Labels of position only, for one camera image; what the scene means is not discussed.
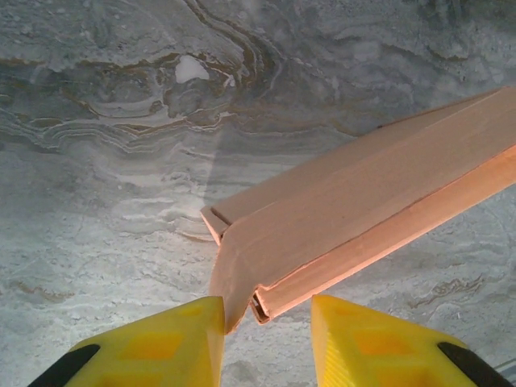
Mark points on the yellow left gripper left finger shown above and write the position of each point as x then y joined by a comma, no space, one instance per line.
161,350

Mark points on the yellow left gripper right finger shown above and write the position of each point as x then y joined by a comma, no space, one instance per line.
375,354

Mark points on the orange paper box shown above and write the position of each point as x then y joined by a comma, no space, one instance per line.
363,201

